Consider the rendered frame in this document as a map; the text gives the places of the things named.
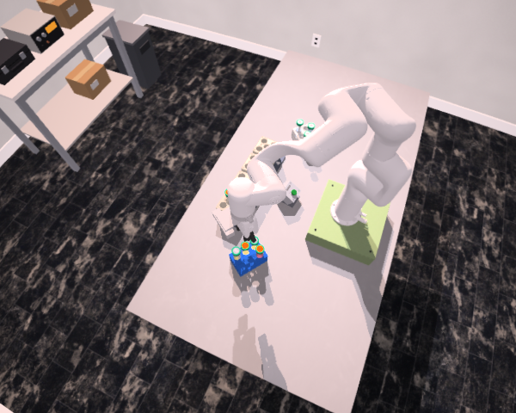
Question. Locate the white tube rack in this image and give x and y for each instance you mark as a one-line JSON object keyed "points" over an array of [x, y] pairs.
{"points": [[297, 134]]}

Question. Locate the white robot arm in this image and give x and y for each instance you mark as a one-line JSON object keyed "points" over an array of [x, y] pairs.
{"points": [[380, 175]]}

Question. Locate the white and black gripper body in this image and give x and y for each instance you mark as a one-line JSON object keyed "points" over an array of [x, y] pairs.
{"points": [[246, 227]]}

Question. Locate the pink tube with green cap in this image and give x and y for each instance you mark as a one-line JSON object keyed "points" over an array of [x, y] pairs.
{"points": [[259, 249]]}

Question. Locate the blue tube rack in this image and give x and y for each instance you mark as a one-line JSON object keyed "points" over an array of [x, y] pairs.
{"points": [[248, 262]]}

